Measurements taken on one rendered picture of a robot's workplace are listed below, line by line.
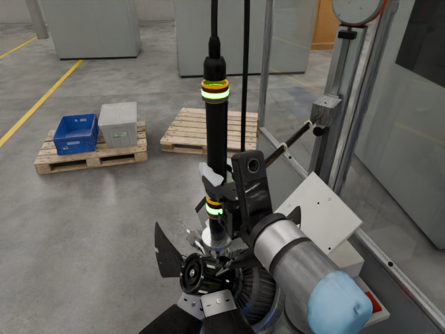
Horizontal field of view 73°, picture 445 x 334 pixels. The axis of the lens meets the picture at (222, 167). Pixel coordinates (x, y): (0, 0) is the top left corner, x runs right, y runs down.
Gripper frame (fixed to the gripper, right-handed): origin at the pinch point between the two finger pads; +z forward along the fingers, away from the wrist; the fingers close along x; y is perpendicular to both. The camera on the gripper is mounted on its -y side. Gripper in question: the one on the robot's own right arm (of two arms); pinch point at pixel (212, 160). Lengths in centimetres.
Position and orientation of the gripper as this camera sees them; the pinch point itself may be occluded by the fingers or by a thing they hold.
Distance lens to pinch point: 58.5
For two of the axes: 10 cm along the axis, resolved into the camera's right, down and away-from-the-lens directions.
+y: 0.1, 8.2, 5.7
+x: 8.8, -2.7, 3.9
